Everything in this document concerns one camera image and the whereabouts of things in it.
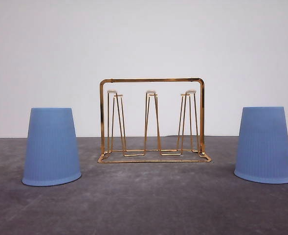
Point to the blue ribbed plastic cup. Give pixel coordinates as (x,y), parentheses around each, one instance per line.
(262,147)
(51,152)

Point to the gold wire cup rack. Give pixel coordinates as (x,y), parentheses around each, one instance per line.
(152,120)

